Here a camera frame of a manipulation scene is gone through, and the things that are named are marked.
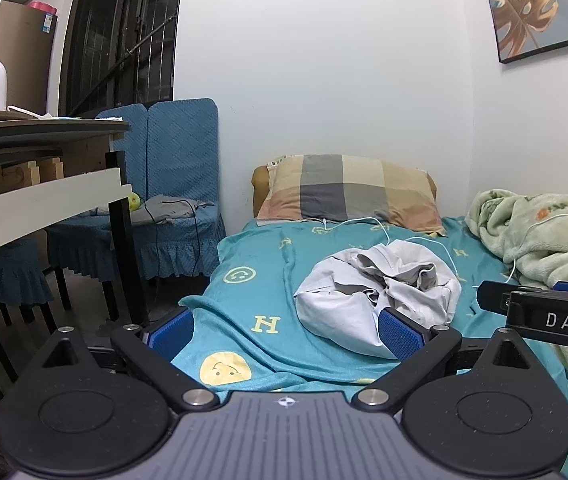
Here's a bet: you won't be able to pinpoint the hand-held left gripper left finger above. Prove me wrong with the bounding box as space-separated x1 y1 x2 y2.
38 308 221 415

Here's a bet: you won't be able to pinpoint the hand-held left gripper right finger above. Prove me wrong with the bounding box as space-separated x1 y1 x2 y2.
353 308 535 413

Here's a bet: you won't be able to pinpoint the white garment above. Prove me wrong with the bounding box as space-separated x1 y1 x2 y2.
295 240 462 361

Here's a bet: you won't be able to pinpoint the green fleece printed blanket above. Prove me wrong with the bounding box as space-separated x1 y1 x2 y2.
465 188 568 411

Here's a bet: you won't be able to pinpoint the teal printed bed sheet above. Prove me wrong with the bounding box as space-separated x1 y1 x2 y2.
179 215 568 480

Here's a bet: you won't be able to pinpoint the grey cloth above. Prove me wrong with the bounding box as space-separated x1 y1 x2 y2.
134 196 215 225

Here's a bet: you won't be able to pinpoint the plaid pillow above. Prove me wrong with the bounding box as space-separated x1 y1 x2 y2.
256 154 447 237

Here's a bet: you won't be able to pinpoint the tan pillow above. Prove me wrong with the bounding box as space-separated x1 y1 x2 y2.
252 164 437 222

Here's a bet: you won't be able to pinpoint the blue covered chair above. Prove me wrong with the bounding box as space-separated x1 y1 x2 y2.
131 98 227 283
0 237 57 396
46 104 152 313

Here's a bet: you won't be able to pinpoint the wooden desk with black leg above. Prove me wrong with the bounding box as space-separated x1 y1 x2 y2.
0 112 152 326

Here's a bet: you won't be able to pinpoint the white papers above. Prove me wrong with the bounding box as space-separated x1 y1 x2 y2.
6 105 82 122

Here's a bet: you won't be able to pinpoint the dark barred window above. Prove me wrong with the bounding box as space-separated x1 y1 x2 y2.
58 0 187 118

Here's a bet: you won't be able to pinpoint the cardboard box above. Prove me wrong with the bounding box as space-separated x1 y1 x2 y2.
0 0 59 116

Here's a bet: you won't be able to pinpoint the black cable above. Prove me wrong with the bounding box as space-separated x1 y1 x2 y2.
146 200 205 281

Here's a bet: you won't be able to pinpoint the white cable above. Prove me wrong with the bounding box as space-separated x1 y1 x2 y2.
314 207 568 288

